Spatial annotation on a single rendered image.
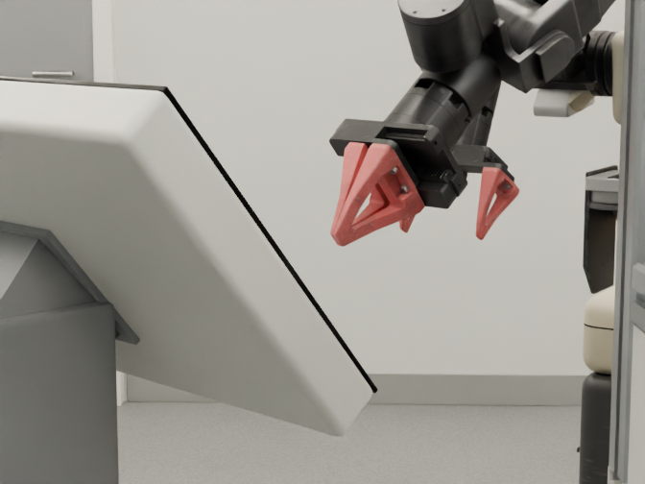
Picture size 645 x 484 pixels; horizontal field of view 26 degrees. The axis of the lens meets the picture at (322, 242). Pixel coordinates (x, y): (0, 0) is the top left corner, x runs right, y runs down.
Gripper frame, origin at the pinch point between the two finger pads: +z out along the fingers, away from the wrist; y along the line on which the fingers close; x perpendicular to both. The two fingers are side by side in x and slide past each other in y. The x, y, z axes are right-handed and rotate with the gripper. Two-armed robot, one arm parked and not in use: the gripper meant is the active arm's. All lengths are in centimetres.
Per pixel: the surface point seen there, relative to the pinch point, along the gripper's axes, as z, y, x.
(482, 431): -117, -180, 235
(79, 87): 9.1, -3.5, -22.7
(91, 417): 20.5, -13.0, 1.9
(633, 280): 1.1, 27.3, -1.3
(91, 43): -139, -283, 106
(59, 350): 19.0, -12.9, -4.5
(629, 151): -5.3, 25.4, -6.2
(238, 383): 12.9, -3.7, 4.0
